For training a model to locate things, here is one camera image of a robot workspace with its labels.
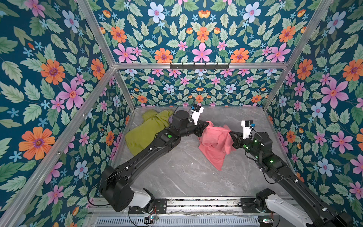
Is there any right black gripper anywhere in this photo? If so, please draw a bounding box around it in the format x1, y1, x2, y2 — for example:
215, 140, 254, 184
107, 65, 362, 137
230, 130, 261, 161

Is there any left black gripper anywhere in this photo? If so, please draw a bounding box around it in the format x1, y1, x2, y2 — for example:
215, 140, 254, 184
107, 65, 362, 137
179, 117, 210, 137

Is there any pink cloth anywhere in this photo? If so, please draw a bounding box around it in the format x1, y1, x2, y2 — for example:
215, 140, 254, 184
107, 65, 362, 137
199, 121, 236, 171

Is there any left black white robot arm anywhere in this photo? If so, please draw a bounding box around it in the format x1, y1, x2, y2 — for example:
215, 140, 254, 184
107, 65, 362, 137
99, 105, 209, 213

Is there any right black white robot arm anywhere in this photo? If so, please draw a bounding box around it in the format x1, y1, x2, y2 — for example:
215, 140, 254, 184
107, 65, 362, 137
229, 131, 354, 227

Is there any olive green cloth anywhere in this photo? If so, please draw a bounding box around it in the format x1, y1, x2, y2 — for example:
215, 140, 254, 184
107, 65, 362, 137
125, 109, 173, 156

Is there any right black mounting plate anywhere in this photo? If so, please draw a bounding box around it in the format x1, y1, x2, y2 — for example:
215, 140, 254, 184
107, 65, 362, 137
238, 198, 272, 214

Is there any black mounting plate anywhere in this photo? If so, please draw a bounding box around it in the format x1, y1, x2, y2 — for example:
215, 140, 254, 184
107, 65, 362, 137
130, 198, 168, 214
238, 198, 272, 214

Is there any right small circuit board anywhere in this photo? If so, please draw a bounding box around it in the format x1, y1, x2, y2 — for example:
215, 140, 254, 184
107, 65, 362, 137
259, 217, 274, 227

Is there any small circuit board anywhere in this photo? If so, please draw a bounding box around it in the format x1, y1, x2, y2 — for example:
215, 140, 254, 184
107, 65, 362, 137
259, 217, 274, 227
144, 214, 159, 224

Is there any white ventilation grille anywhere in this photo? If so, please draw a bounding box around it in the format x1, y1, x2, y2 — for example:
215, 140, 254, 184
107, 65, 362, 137
95, 216, 260, 227

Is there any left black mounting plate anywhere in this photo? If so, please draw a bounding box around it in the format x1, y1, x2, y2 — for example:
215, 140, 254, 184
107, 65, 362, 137
130, 198, 168, 214

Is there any left small circuit board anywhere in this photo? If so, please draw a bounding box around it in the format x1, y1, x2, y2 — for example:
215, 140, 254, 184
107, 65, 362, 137
144, 214, 159, 224

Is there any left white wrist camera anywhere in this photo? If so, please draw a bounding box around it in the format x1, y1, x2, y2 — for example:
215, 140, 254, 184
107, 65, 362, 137
191, 104, 204, 125

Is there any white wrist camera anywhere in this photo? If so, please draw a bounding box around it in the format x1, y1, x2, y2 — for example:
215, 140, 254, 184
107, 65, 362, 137
241, 120, 255, 140
191, 104, 204, 125

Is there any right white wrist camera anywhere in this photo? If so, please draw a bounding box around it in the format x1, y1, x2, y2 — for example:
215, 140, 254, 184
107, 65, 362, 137
241, 120, 255, 140

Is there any black hook rail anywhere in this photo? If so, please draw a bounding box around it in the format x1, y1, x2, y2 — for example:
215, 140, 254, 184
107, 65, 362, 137
169, 62, 230, 70

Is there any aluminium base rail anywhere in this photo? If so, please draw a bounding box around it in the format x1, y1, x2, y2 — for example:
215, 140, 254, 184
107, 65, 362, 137
85, 196, 330, 218

